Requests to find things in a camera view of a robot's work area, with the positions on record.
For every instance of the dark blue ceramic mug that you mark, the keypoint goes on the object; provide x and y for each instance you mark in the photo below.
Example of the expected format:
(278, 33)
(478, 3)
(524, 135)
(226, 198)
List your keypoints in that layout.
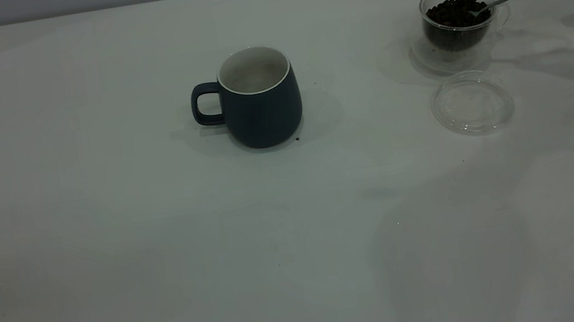
(265, 119)

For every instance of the roasted coffee bean pile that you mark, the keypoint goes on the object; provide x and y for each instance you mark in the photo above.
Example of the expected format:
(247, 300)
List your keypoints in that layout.
(451, 14)

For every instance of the clear glass round lid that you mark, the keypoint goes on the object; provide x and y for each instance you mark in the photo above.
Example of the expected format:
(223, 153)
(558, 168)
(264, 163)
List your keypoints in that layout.
(476, 123)

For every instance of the clear glass saucer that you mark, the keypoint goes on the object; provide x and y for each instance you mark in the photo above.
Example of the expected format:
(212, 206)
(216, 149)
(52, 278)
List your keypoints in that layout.
(452, 65)

